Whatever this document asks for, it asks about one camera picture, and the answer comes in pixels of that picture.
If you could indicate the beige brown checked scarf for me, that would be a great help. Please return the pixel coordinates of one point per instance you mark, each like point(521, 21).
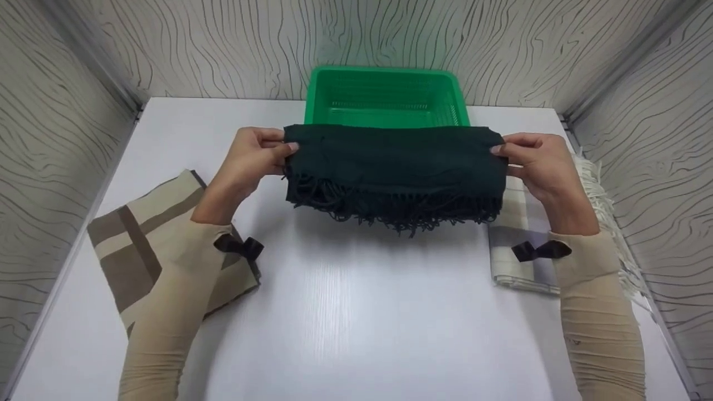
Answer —
point(139, 245)

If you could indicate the dark green fringed scarf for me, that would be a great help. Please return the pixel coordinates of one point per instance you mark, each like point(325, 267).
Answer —
point(390, 172)

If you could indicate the person's left fingers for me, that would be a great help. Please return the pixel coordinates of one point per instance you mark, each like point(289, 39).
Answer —
point(267, 135)

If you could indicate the person's right thumb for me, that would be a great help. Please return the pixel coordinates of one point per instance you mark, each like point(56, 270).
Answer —
point(509, 149)

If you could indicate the person's left forearm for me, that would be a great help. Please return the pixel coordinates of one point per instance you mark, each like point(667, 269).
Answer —
point(178, 301)

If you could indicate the green plastic basket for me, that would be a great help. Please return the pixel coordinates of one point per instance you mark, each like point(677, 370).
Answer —
point(384, 97)

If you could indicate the person's right fingers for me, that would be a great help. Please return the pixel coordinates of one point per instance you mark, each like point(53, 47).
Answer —
point(521, 139)

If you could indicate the person's left thumb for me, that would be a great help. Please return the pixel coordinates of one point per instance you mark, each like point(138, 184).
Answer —
point(278, 149)

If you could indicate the person's left hand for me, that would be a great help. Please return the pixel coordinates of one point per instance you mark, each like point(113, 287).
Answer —
point(245, 164)

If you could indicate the black wrist band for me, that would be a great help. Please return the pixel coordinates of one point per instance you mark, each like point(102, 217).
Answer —
point(537, 250)
point(240, 245)

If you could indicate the person's right hand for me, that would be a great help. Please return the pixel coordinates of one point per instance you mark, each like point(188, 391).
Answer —
point(548, 167)

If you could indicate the person's right forearm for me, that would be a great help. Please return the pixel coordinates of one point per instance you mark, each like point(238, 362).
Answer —
point(599, 312)

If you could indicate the white grey fringed scarf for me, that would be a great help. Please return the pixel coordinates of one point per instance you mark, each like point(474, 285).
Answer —
point(557, 245)

